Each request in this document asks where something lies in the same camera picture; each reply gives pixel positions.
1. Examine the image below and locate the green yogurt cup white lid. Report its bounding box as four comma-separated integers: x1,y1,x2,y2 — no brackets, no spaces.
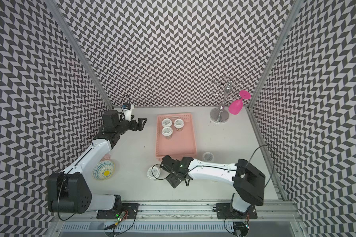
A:
161,118,173,127

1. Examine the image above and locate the beige yogurt cup red print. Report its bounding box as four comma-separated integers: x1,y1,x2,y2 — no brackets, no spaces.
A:
174,118,185,131

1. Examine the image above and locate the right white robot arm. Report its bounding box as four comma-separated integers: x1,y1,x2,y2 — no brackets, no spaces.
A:
159,156,266,213

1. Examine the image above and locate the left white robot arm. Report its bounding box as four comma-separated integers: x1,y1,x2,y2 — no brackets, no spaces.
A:
46,110,147,214

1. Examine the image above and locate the pink perforated plastic basket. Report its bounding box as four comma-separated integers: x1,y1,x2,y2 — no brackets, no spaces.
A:
155,113,197,161

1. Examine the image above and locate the pink translucent cup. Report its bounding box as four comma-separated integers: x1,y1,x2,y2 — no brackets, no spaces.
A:
100,153,111,161

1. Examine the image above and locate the patterned blue yellow plate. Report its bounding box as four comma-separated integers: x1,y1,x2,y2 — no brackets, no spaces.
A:
92,160,115,181

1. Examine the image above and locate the chrome glass holder stand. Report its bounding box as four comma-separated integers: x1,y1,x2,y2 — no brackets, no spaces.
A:
210,76,240,124

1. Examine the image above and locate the magenta plastic wine glass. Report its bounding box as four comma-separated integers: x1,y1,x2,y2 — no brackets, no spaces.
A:
228,90,251,115

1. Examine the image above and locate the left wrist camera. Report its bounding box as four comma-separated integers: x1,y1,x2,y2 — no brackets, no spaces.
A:
121,102,134,121

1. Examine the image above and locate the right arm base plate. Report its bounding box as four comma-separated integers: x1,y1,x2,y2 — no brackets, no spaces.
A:
213,203,258,220

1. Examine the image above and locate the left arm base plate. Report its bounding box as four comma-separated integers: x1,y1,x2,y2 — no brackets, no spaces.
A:
97,203,139,220

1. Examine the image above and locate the black cable under rail left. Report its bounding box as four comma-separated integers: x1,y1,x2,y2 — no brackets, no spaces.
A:
103,207,137,237

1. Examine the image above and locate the black cable under rail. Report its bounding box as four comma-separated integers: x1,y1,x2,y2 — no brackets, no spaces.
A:
103,207,137,237
223,216,250,237

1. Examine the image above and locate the black cable under rail right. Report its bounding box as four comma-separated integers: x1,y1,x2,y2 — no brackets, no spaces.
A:
223,216,250,237

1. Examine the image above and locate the aluminium front rail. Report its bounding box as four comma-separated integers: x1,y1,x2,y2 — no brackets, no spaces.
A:
45,200,308,237

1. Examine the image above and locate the aluminium corner post left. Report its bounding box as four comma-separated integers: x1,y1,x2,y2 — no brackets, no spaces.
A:
45,0,113,109

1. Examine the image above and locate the aluminium corner post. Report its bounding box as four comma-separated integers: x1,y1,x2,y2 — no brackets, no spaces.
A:
45,0,113,109
248,0,304,110

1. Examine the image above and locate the aluminium corner post right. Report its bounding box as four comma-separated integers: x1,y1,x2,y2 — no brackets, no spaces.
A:
248,0,304,110

